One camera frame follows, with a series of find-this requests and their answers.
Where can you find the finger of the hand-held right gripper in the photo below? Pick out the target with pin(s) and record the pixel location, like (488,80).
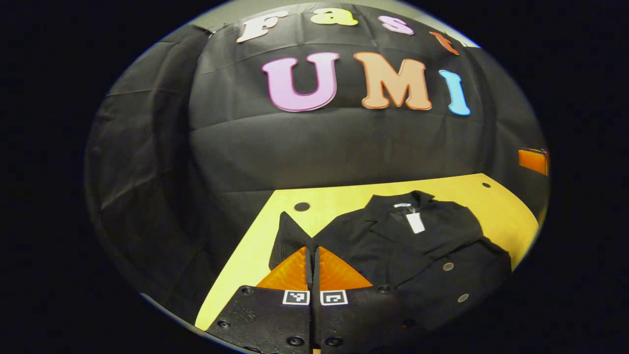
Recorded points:
(533,161)

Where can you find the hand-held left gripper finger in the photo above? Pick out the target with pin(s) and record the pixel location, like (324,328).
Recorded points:
(317,280)
(309,280)

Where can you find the black buttoned cardigan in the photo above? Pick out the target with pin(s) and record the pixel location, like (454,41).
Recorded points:
(417,250)

